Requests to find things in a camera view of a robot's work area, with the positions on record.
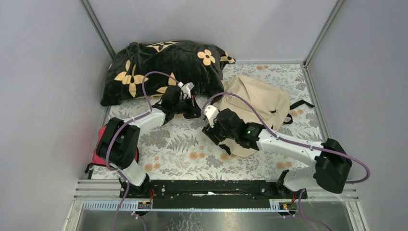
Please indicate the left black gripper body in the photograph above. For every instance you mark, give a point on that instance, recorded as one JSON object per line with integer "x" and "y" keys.
{"x": 190, "y": 106}

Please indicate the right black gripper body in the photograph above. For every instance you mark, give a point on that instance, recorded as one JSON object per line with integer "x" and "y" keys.
{"x": 219, "y": 132}

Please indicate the beige canvas student bag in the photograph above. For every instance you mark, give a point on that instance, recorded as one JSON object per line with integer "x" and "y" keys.
{"x": 272, "y": 103}

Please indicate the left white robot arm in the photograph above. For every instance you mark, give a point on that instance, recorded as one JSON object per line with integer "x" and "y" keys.
{"x": 118, "y": 145}

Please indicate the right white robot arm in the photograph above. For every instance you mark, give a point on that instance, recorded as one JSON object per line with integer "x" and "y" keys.
{"x": 327, "y": 166}

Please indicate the black floral pillow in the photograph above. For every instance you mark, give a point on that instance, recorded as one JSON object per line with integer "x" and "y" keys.
{"x": 149, "y": 69}

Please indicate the floral patterned table mat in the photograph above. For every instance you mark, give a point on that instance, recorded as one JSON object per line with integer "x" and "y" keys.
{"x": 180, "y": 151}

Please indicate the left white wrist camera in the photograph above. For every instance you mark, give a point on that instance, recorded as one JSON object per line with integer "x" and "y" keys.
{"x": 186, "y": 89}

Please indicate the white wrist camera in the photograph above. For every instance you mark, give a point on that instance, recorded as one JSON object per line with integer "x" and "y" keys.
{"x": 186, "y": 89}
{"x": 211, "y": 113}

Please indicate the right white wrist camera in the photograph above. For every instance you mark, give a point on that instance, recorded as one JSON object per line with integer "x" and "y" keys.
{"x": 211, "y": 113}

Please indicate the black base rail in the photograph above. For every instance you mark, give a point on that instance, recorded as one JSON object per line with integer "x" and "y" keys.
{"x": 209, "y": 194}

